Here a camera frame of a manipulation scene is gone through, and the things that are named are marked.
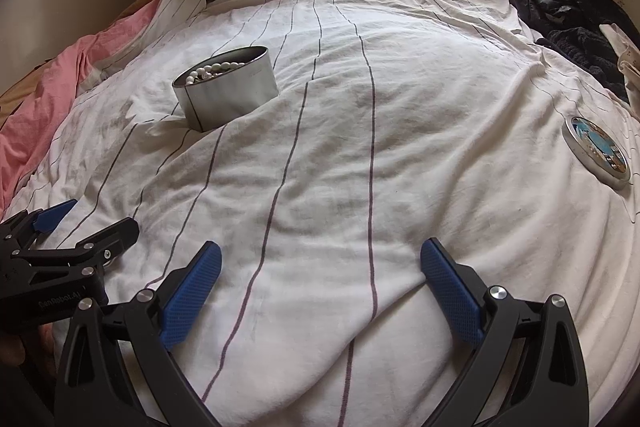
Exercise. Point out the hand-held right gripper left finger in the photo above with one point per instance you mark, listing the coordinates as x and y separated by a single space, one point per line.
192 297

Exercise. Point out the round tin lid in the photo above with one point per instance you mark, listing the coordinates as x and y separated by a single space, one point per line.
597 149

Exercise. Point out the white striped blanket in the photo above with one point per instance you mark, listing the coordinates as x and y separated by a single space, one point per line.
375 132

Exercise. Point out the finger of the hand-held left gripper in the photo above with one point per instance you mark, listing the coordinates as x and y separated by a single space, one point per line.
100 242
47 217

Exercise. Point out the pink bed sheet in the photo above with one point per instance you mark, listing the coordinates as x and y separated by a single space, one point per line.
55 97

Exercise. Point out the dark knit garment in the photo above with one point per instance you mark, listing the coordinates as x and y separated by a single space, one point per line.
580 52

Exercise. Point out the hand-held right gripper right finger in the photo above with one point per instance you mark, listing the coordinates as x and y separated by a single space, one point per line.
450 292

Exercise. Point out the round silver tin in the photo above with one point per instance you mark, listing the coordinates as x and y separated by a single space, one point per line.
235 94

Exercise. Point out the white cloth bag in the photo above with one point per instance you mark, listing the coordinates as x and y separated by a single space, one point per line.
625 52

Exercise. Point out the tan cloth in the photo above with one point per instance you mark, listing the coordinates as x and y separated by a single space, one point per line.
20 87

